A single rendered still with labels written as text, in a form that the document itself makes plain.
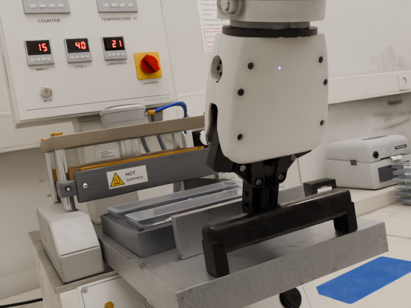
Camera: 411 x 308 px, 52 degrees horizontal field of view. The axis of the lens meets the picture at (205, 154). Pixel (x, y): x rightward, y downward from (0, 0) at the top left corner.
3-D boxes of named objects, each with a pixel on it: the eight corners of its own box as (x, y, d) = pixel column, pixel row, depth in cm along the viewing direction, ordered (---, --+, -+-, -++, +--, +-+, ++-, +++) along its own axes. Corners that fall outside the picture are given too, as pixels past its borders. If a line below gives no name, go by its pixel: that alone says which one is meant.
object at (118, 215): (120, 230, 50) (117, 212, 50) (109, 224, 55) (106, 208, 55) (249, 197, 58) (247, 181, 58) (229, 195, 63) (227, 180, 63)
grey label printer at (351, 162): (326, 187, 162) (320, 143, 161) (365, 178, 170) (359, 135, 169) (377, 191, 140) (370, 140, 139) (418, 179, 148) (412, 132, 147)
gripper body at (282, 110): (240, 18, 28) (236, 174, 32) (353, 15, 32) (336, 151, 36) (190, 14, 34) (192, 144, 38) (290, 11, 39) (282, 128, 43)
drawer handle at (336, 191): (205, 272, 34) (197, 223, 34) (342, 227, 41) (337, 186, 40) (217, 278, 32) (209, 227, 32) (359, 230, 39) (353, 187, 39)
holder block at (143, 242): (103, 233, 56) (99, 214, 56) (231, 201, 65) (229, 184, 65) (140, 258, 41) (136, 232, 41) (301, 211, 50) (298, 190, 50)
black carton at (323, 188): (305, 202, 141) (302, 182, 140) (329, 197, 143) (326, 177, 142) (314, 205, 135) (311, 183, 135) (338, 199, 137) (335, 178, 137)
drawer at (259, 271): (97, 260, 57) (87, 205, 57) (235, 222, 67) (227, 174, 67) (184, 342, 31) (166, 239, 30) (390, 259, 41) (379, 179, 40)
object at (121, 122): (44, 190, 82) (32, 124, 81) (188, 162, 95) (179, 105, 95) (62, 199, 60) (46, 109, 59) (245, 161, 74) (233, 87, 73)
